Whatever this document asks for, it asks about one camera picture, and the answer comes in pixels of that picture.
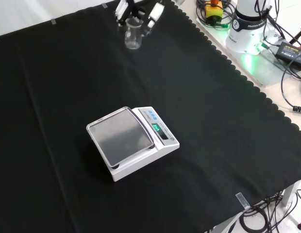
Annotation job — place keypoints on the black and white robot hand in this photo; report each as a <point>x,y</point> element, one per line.
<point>155,11</point>

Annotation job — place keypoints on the clear glass beaker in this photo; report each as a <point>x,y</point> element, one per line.
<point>133,38</point>

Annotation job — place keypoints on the white electronic balance steel pan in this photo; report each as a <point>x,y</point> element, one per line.
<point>126,136</point>

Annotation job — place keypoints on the yellow stop button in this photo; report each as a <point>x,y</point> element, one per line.
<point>213,9</point>

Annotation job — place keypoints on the black power adapter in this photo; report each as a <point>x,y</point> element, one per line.
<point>291,52</point>

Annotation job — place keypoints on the dark tripod leg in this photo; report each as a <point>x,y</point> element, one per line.
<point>297,36</point>

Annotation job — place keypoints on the black cloth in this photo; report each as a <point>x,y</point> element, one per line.
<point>213,145</point>

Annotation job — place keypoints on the clear tape strip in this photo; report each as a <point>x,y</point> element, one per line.
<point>242,201</point>

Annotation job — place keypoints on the grey table leg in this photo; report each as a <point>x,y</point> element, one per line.
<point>290,194</point>

